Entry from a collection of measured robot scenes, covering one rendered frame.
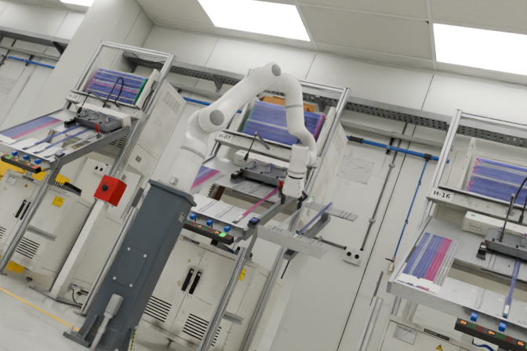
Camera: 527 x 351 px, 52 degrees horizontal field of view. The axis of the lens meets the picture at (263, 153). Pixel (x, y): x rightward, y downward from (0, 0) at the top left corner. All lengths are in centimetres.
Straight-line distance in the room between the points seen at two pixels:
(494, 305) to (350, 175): 255
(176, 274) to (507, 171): 194
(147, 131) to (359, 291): 213
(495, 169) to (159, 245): 185
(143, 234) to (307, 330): 257
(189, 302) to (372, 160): 238
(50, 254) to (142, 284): 170
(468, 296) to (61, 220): 257
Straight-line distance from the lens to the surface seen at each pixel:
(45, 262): 390
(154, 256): 228
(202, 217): 291
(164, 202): 231
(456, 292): 260
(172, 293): 324
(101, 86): 438
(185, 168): 236
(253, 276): 305
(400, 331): 282
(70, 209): 388
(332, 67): 546
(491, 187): 313
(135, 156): 420
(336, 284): 463
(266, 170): 330
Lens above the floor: 35
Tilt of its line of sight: 16 degrees up
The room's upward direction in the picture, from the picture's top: 23 degrees clockwise
